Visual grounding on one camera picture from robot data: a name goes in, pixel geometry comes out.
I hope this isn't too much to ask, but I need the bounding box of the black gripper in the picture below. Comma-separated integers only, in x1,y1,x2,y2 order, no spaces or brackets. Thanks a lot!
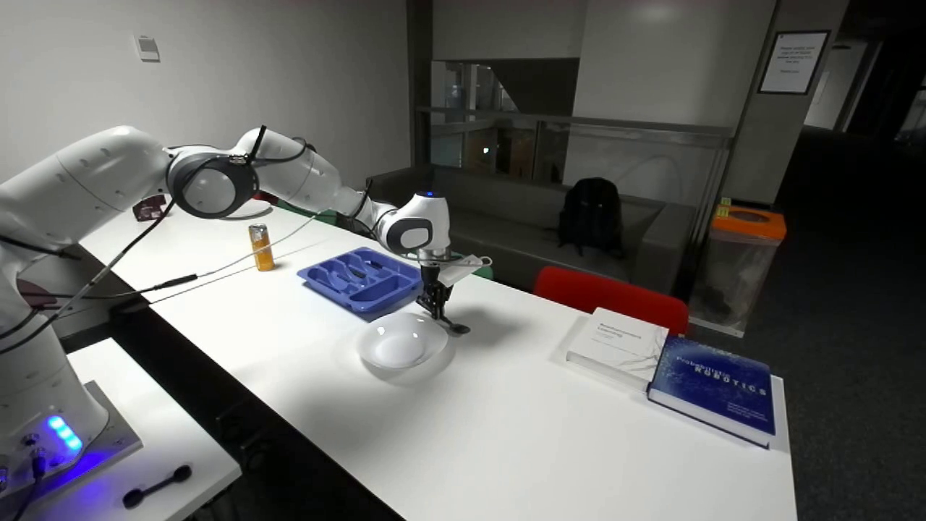
418,255,460,328

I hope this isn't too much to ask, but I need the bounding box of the silver tablespoon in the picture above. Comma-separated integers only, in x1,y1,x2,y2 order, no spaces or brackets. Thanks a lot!
438,313,475,338

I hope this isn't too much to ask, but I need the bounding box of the blue plastic cutlery tray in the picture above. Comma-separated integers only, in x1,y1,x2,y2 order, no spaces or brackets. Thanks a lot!
296,242,422,323

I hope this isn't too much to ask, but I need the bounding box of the grey sofa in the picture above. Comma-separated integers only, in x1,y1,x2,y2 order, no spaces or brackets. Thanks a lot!
366,166,700,294

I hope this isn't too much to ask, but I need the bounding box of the bright red chair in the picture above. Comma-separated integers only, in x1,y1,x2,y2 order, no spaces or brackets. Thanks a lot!
532,267,691,338

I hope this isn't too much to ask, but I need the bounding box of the white book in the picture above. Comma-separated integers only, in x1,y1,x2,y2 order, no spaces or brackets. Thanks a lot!
551,306,672,390

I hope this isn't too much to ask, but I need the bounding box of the black backpack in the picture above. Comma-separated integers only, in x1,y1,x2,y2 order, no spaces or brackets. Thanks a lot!
557,176,627,258

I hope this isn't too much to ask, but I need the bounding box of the orange drink can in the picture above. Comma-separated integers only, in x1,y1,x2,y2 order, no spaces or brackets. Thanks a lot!
245,223,277,276

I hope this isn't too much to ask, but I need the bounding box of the glass metal balustrade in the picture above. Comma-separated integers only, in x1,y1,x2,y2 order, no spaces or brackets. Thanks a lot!
415,100,737,197

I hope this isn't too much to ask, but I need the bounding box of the blue book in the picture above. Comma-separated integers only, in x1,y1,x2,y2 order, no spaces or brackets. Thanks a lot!
646,335,779,452

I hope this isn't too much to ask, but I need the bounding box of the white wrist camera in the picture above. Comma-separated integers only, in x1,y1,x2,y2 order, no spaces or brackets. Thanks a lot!
438,251,494,290

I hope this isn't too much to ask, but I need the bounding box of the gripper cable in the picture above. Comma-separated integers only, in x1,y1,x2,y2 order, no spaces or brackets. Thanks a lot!
140,209,322,297

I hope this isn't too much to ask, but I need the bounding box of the black dumbbell shaped handle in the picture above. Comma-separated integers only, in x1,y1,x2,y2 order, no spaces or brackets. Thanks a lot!
122,464,193,509

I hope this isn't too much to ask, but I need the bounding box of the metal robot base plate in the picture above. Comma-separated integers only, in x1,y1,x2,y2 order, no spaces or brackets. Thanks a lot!
0,380,144,507

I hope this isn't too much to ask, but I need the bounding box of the framed wall notice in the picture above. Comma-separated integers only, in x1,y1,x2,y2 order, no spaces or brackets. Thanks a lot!
756,30,833,99

